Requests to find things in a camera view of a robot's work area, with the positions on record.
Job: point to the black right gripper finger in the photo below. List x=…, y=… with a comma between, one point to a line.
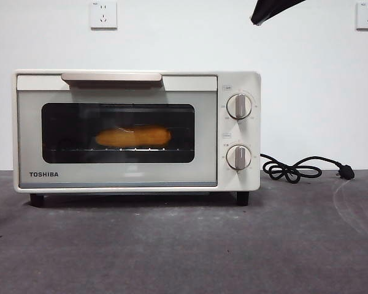
x=271, y=9

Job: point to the yellow corn cob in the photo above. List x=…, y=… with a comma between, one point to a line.
x=135, y=137

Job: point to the oven temperature knob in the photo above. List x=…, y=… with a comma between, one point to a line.
x=239, y=106

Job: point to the cream Toshiba toaster oven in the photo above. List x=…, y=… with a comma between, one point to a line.
x=239, y=79

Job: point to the oven timer knob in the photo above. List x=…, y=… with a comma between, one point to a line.
x=238, y=157

